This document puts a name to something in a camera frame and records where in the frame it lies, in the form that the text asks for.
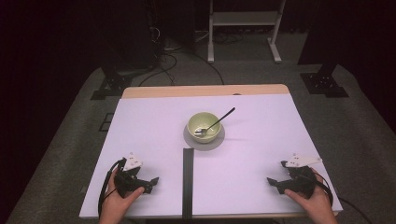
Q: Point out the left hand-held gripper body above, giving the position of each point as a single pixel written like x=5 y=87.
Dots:
x=126 y=182

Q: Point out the dark equipment cabinet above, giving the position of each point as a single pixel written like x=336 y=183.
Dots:
x=134 y=37

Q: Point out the row of black chopsticks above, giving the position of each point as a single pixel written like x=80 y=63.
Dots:
x=188 y=186

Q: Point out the pale green bowl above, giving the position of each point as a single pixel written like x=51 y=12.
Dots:
x=205 y=121

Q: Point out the wooden table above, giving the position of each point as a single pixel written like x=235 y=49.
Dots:
x=162 y=91

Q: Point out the white metal stand frame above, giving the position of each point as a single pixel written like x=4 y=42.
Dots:
x=243 y=18

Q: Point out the person's right hand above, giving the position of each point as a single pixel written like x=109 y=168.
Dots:
x=319 y=208

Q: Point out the round grey coaster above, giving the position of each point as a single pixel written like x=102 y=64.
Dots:
x=214 y=145

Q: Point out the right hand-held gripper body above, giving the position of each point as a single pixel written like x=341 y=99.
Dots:
x=300 y=182

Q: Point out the person's left hand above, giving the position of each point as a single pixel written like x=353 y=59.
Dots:
x=113 y=207

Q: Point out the black stand base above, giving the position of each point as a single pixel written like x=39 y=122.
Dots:
x=325 y=84
x=110 y=87

